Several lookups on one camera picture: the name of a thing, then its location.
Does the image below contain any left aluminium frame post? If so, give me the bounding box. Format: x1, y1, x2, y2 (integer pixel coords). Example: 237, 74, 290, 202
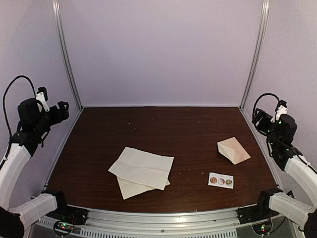
52, 0, 83, 110

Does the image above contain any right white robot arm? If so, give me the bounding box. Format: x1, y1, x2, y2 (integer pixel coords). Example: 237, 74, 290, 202
252, 109, 317, 238

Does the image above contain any left circuit board with leds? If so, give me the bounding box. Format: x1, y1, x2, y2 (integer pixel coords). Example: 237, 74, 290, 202
53, 221, 74, 236

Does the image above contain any aluminium frame post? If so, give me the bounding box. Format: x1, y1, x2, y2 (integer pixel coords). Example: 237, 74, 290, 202
239, 0, 270, 111
52, 0, 83, 110

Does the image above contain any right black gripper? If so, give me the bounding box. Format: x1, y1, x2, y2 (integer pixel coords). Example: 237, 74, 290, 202
252, 109, 280, 149

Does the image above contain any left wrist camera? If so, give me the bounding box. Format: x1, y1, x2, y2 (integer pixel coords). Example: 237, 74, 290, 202
36, 87, 50, 112

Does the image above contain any circuit board with leds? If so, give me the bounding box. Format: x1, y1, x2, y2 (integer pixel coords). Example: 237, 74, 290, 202
252, 223, 272, 236
53, 221, 74, 236

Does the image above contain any white folded paper sheet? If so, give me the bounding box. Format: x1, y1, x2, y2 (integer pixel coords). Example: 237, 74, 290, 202
116, 177, 156, 200

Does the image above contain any beige paper envelope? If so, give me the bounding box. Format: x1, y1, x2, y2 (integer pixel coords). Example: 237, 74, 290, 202
217, 137, 251, 165

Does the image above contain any right circuit board with leds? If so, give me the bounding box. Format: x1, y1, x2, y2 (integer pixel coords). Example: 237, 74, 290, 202
252, 223, 272, 236

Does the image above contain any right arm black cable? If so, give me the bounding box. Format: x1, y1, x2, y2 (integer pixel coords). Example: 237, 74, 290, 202
252, 92, 280, 124

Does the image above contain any right aluminium frame post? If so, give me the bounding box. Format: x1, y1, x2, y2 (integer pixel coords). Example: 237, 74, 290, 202
239, 0, 270, 111

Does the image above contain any sticker sheet with three seals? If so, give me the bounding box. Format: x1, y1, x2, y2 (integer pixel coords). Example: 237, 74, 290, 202
208, 172, 234, 189

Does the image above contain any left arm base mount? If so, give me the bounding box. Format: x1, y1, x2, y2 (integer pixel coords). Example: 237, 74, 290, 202
46, 205, 88, 225

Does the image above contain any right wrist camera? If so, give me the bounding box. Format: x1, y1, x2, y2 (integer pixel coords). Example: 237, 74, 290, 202
270, 100, 288, 123

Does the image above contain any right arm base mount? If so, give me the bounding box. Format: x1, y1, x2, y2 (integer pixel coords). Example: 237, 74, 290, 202
236, 205, 279, 225

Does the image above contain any front aluminium rail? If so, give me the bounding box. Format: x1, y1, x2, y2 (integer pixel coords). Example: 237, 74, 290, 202
24, 204, 303, 238

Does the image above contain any white letter paper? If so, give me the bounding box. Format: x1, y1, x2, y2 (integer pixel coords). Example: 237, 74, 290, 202
108, 147, 174, 190

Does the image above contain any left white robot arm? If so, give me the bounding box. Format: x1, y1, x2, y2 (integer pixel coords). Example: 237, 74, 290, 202
0, 98, 71, 238

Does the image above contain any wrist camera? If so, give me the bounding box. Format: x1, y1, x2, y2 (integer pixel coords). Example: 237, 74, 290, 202
270, 100, 288, 123
36, 87, 50, 112

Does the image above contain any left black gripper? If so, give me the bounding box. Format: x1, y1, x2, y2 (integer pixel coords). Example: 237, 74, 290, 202
34, 102, 69, 136

